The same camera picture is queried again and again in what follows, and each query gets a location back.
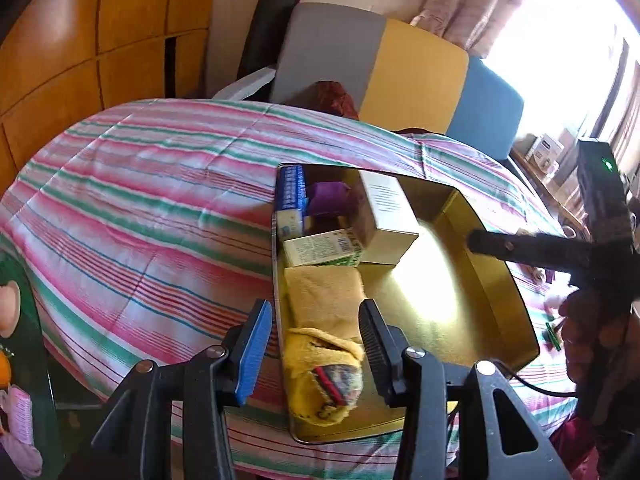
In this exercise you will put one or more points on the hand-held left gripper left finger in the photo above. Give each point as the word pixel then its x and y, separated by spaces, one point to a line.
pixel 252 355

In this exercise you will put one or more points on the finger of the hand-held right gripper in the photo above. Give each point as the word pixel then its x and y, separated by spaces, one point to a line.
pixel 525 250

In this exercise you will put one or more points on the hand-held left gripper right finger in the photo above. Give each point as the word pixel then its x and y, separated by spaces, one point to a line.
pixel 375 355

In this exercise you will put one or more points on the yellow cloth bundle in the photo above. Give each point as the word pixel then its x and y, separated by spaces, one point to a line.
pixel 320 365

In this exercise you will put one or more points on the gold tin box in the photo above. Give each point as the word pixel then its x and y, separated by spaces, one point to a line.
pixel 450 285

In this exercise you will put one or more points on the green white carton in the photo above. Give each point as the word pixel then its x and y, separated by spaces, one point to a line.
pixel 320 250

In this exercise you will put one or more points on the small yellow box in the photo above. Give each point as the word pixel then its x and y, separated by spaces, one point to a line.
pixel 290 224

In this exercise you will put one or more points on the cream cardboard box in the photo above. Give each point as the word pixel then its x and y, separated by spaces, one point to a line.
pixel 390 210

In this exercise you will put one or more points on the purple snack packet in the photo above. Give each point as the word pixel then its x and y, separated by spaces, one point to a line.
pixel 327 199

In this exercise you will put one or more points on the blue tissue packet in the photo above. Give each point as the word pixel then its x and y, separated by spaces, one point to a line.
pixel 291 187

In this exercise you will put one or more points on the person's right hand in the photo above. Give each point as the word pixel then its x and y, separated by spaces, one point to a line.
pixel 585 340

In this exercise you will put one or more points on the wooden side table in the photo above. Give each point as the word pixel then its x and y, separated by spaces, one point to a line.
pixel 550 190

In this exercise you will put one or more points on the white printed box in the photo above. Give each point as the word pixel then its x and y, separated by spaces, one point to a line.
pixel 544 150

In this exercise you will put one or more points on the small green wrapper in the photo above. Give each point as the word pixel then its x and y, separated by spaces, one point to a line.
pixel 552 336

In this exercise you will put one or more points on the pink patterned curtain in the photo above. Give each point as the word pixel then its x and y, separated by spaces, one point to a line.
pixel 465 5
pixel 627 110

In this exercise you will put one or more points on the striped tablecloth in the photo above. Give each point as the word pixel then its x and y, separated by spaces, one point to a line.
pixel 150 185

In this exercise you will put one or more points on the grey yellow blue chair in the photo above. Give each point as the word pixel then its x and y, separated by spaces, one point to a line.
pixel 415 75

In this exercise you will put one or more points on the green printed sheet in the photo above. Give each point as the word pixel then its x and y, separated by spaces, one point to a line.
pixel 35 340

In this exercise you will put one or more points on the dark red cloth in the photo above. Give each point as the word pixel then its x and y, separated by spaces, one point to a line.
pixel 332 100

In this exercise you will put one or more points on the white chair armrest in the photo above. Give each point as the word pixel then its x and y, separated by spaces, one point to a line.
pixel 245 85

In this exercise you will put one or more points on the black rolled mat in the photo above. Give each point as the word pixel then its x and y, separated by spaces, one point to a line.
pixel 267 25

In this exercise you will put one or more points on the wooden wardrobe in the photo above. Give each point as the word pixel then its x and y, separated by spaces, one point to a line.
pixel 75 35

